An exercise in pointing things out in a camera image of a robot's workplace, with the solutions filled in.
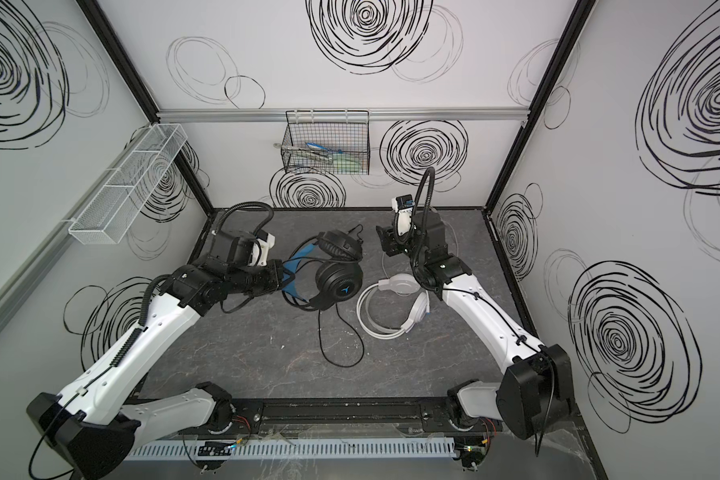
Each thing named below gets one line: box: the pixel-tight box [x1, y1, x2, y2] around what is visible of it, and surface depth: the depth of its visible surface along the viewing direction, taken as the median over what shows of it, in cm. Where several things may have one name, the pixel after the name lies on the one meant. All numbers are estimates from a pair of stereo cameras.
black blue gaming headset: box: [282, 230, 364, 311], surface depth 62 cm
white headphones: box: [356, 273, 430, 340], surface depth 88 cm
